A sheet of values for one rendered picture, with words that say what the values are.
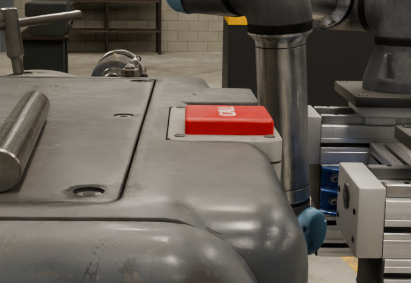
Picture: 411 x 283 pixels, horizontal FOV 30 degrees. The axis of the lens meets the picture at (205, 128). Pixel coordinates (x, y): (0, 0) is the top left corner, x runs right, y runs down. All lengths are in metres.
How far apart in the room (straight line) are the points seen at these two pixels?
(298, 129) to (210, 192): 0.78
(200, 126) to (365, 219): 0.47
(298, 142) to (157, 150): 0.70
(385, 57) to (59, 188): 1.12
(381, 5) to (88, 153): 1.06
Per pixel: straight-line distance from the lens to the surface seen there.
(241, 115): 0.53
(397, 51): 1.45
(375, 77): 1.46
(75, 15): 1.05
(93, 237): 0.32
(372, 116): 1.44
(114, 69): 2.13
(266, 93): 1.14
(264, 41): 1.12
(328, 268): 3.83
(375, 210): 0.95
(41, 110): 0.52
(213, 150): 0.47
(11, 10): 1.00
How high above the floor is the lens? 1.36
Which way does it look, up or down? 11 degrees down
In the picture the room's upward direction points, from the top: 1 degrees clockwise
